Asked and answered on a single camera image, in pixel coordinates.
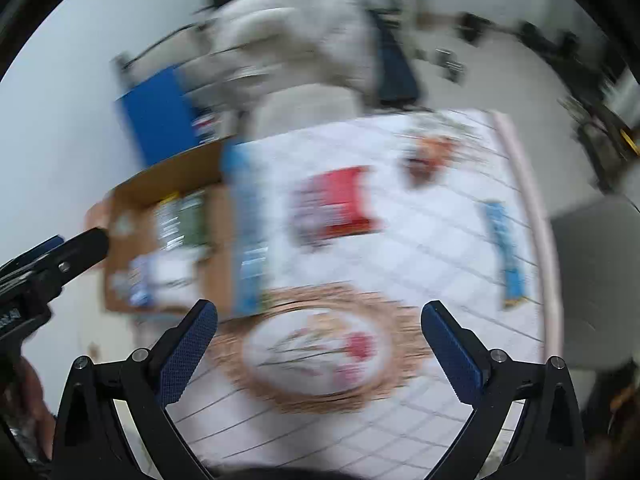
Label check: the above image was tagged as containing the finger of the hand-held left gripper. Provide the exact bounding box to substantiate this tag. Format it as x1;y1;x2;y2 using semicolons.
0;228;111;291

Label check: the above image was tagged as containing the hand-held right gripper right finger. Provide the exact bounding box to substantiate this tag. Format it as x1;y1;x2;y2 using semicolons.
421;300;587;480

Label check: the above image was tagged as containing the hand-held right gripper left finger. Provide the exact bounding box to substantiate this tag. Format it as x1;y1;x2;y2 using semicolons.
52;299;219;480

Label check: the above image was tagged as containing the brown cardboard box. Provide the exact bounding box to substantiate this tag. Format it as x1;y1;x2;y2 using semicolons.
102;136;238;317

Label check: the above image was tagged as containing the person's left hand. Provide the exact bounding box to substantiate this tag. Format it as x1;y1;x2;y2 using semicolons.
10;354;57;433

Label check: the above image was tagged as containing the woven round placemat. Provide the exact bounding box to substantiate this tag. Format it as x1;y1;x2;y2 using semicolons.
207;282;437;415

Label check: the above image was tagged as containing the white and blue packet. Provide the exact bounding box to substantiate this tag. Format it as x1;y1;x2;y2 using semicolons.
111;250;201;310

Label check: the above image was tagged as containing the white checked tablecloth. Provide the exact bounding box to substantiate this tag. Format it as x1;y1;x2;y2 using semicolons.
85;109;563;476

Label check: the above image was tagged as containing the green packet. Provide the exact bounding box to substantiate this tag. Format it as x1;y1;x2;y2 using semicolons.
154;189;213;261

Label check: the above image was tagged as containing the blue snack bar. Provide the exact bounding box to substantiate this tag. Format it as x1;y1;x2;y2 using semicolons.
481;199;530;311

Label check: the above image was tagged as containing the white floral plate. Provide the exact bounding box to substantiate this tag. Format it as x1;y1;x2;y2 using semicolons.
240;309;397;397

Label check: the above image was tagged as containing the light blue packet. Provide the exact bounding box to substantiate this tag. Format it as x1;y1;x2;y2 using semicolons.
220;142;275;319

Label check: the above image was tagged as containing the grey chair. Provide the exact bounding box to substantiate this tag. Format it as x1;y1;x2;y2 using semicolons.
549;197;640;372

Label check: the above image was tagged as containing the red white blue packet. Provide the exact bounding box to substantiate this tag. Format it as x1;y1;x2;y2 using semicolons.
192;110;224;147

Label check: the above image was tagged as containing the brown orange object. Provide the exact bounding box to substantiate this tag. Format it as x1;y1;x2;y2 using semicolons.
399;132;457;190

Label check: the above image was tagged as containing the dark cluttered rack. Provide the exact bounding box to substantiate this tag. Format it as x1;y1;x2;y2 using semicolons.
559;72;640;193

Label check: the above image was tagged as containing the dark blue cloth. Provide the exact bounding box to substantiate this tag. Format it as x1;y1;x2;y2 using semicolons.
369;9;422;107

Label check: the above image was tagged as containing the white covered chair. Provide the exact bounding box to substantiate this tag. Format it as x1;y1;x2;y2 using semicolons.
189;0;382;142

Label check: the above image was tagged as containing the black equipment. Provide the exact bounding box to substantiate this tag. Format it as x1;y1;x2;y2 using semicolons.
456;11;581;56

